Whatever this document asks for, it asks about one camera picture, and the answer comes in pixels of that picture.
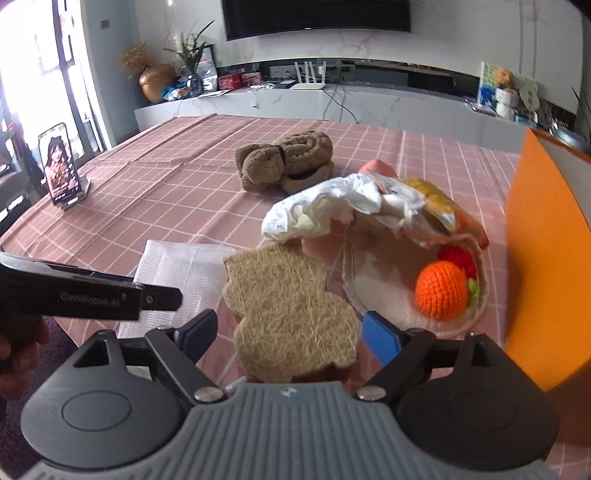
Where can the pink checkered tablecloth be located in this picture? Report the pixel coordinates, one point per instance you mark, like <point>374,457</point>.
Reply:
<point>161,184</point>

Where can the smartphone on stand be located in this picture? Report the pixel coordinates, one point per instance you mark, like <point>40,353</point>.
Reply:
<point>59,161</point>

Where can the brown loofah sponge pad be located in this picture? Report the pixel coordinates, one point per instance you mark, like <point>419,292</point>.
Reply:
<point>286,314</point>

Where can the white marble tv cabinet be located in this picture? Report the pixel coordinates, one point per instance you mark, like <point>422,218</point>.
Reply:
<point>295,106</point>

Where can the black wall television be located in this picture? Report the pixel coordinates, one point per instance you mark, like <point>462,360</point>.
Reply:
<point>314,16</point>

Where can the red crochet flower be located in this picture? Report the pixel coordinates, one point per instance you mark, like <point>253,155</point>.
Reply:
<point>459,258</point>

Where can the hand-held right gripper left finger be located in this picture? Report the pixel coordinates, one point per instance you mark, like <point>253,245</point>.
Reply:
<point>202,326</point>

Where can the white crumpled plastic bag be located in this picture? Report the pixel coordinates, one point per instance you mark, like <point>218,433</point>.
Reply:
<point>323,207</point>

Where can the orange box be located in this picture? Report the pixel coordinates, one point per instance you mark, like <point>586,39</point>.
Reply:
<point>549,258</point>

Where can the white router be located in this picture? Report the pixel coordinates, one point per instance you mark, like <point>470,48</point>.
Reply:
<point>307,84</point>

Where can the pink soft object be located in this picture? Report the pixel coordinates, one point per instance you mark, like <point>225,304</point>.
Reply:
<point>378,167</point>

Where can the grey chair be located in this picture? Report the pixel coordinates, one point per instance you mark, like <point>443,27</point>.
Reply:
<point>11,203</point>

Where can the gold vase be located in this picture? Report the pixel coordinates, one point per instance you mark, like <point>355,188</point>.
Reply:
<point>156,83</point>

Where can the green potted plant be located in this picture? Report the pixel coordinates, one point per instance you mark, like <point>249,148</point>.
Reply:
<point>191,48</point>

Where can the black picture frame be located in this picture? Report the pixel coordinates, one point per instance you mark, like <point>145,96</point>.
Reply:
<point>207,64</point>

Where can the white mesh cloth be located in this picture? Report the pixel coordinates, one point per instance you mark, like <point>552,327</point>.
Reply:
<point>180,272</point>

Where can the person's left hand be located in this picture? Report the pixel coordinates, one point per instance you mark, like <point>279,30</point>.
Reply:
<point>21,355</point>

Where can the orange knitted toy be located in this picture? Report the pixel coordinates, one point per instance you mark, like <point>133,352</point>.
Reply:
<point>504,77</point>

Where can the red box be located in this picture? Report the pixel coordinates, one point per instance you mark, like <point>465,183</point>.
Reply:
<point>229,81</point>

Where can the yellow snack packet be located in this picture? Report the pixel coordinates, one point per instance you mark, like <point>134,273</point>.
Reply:
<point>434,198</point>

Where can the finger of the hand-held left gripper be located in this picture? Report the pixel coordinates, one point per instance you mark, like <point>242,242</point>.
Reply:
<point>161,299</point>

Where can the dried flower bunch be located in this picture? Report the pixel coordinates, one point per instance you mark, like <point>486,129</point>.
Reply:
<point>135,57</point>

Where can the orange crochet ball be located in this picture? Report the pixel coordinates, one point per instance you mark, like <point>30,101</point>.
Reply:
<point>441,290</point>

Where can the white knitted pot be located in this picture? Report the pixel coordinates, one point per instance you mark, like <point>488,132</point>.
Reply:
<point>506,102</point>

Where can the brown plush toy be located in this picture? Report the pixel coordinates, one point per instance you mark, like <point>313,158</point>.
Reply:
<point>286,157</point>

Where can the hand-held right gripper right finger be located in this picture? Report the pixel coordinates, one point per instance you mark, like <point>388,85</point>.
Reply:
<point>379,337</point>

